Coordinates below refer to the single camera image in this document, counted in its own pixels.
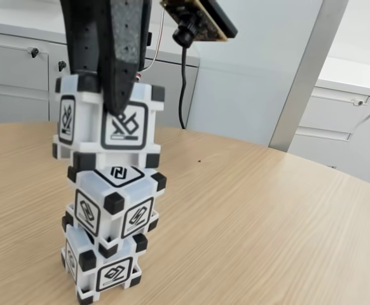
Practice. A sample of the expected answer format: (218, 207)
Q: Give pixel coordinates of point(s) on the white cube crossed loop symbol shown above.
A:
(88, 122)

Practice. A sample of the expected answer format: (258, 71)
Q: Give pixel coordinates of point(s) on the white cube zigzag symbol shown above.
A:
(89, 185)

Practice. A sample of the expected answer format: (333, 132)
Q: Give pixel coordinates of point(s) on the long white low cabinet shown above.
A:
(13, 79)

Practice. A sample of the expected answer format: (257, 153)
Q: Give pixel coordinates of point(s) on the grey metal column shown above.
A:
(309, 79)

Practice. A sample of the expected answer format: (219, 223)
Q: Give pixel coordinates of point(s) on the white cube layered diamond symbol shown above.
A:
(113, 274)

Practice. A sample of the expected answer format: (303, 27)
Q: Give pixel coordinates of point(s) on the silver cabinet lock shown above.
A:
(359, 102)

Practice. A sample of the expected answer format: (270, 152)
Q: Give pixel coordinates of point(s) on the white drawer cabinet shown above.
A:
(356, 136)

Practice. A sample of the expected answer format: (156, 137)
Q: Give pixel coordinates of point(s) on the gripper camera circuit board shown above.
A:
(201, 22)

